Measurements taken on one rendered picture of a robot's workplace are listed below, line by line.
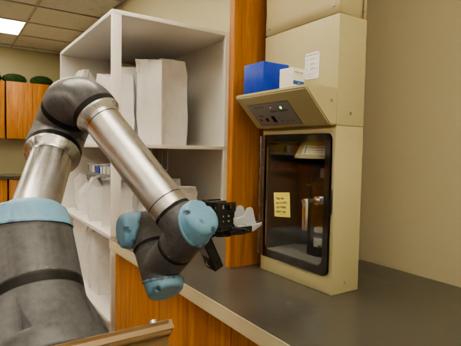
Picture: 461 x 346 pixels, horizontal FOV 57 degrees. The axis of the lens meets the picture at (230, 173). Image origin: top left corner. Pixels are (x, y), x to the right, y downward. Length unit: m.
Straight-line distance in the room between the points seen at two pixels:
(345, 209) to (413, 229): 0.40
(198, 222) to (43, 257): 0.28
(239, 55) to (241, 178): 0.41
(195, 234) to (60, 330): 0.31
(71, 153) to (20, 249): 0.41
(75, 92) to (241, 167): 0.70
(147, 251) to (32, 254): 0.33
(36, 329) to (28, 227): 0.14
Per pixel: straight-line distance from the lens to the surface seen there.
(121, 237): 0.91
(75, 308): 0.54
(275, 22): 1.44
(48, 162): 0.91
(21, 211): 0.62
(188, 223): 0.74
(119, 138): 0.84
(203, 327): 1.30
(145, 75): 2.29
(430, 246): 1.54
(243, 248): 1.47
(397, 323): 1.12
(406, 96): 1.58
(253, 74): 1.30
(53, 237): 0.60
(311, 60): 1.28
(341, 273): 1.25
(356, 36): 1.27
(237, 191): 1.42
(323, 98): 1.15
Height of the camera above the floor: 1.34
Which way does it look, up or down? 3 degrees down
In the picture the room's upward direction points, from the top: 1 degrees clockwise
